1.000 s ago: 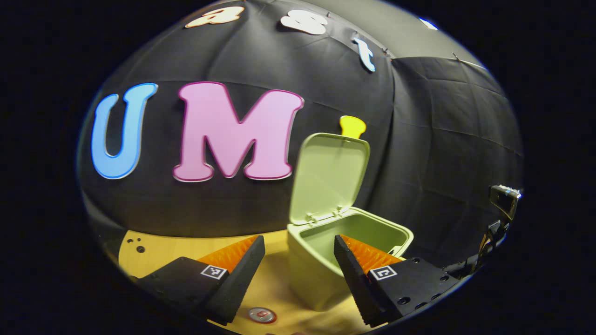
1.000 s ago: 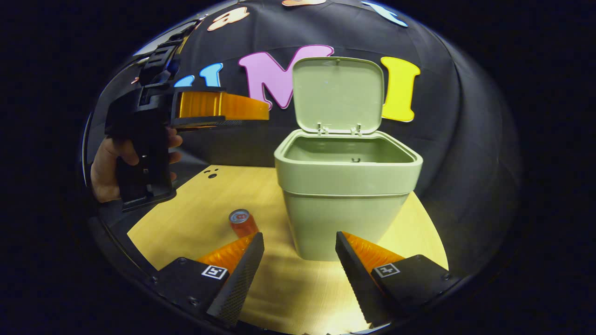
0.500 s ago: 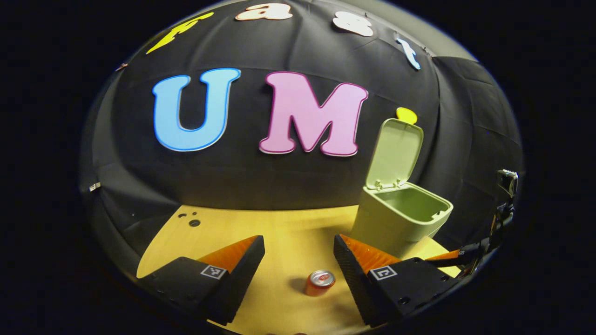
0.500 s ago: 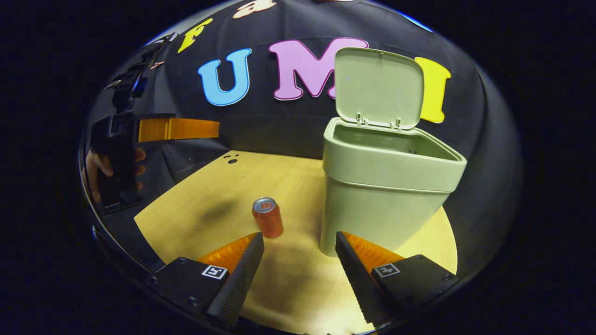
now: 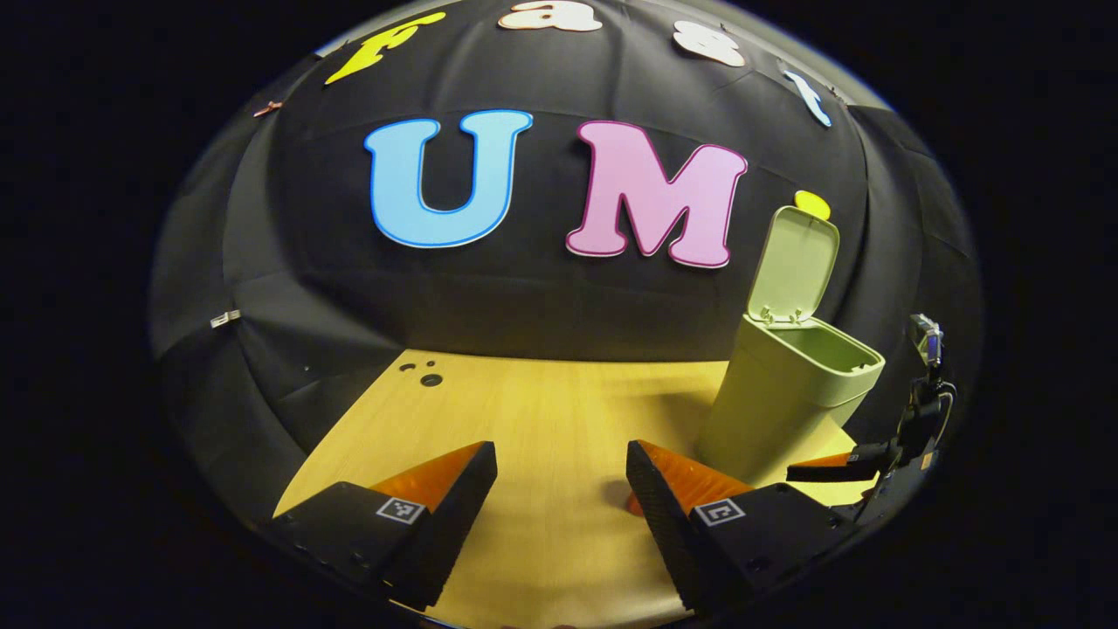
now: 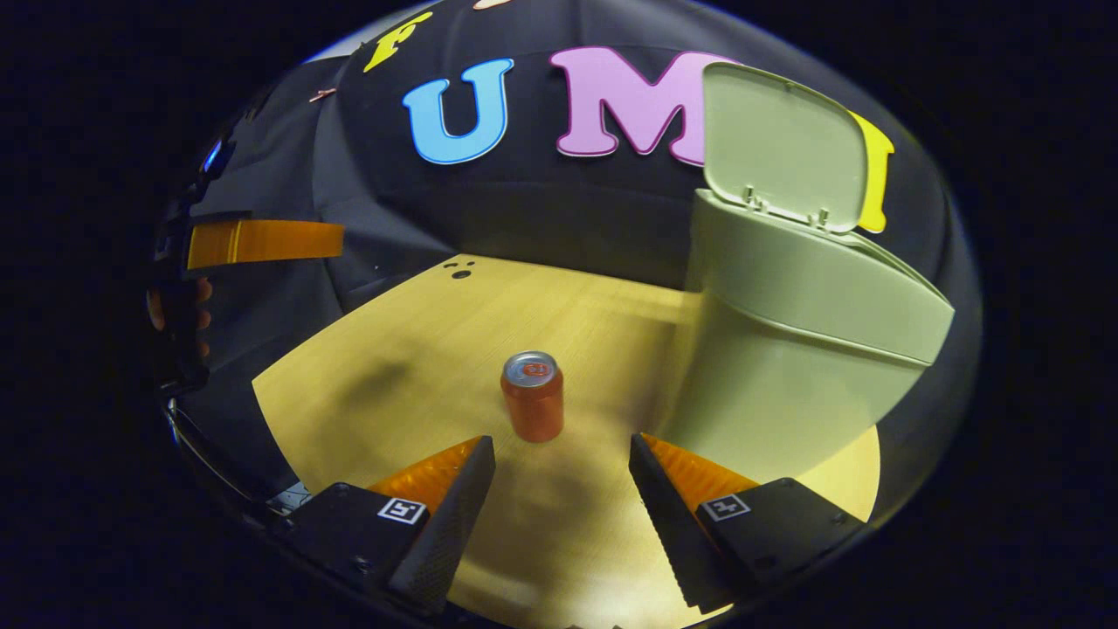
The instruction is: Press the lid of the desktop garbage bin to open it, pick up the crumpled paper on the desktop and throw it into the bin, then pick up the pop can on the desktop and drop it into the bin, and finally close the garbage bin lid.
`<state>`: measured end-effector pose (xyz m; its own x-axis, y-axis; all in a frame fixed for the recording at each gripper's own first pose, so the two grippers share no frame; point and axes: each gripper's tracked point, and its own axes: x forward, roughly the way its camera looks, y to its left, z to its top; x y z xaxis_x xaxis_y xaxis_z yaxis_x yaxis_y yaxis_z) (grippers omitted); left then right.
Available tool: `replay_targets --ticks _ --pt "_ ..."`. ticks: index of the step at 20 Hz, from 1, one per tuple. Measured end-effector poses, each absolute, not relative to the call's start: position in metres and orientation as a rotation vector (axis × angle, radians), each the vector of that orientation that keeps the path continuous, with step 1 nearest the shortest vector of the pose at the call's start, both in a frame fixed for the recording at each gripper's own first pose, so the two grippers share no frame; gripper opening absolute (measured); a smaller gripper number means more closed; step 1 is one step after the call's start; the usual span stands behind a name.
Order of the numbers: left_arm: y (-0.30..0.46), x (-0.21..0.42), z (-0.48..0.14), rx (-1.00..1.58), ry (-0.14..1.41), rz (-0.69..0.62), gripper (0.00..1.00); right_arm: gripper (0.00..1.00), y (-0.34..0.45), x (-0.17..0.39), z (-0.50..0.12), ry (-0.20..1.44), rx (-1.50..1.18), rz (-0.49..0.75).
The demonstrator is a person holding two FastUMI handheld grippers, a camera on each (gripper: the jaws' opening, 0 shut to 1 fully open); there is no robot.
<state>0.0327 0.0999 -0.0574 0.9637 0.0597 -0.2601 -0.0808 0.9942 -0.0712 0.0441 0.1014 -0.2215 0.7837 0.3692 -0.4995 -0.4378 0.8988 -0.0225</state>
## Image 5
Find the green desktop garbage bin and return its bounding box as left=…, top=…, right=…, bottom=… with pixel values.
left=696, top=205, right=887, bottom=487

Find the black backdrop cloth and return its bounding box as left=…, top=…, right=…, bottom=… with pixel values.
left=148, top=0, right=983, bottom=525

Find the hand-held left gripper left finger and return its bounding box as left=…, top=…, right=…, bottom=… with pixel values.
left=266, top=441, right=499, bottom=612

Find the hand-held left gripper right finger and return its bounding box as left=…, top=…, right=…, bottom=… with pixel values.
left=625, top=439, right=862, bottom=615

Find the wooden desktop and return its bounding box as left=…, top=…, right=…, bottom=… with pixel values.
left=275, top=349, right=879, bottom=629

